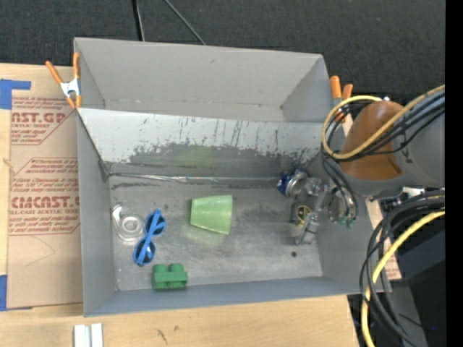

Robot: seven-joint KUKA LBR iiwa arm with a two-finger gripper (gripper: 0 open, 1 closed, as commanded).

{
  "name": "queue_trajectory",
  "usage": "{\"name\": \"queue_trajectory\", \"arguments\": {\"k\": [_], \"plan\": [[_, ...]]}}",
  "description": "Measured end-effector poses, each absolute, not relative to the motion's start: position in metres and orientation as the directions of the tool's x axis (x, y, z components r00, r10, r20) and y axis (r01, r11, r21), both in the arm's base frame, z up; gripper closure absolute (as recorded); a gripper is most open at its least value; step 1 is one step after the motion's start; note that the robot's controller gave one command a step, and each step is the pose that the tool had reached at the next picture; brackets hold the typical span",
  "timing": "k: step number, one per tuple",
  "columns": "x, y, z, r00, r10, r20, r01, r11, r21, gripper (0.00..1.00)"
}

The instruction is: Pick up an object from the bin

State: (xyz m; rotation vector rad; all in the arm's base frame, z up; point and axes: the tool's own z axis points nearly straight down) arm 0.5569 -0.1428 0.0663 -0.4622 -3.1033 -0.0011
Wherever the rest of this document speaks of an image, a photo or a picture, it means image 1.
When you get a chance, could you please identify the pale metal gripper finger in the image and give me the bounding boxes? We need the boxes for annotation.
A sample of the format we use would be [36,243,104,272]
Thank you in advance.
[288,202,313,235]
[294,212,322,246]

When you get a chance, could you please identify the grey metal bin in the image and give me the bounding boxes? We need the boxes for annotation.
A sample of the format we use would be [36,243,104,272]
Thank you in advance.
[73,37,392,318]

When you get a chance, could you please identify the blue sunglasses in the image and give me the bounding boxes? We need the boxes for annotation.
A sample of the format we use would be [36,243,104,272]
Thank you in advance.
[132,209,167,267]

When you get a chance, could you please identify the pale green plastic cup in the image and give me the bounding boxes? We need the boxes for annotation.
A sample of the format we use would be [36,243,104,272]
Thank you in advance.
[190,194,234,235]

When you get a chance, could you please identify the green toy brick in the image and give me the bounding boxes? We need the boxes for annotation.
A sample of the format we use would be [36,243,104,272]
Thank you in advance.
[151,263,189,291]

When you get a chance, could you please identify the brown cardboard board, red print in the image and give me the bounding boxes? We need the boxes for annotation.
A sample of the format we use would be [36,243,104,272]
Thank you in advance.
[0,62,85,312]

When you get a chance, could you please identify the clear glass tape dispenser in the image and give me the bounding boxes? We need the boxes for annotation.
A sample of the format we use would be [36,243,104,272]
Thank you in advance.
[111,203,146,246]

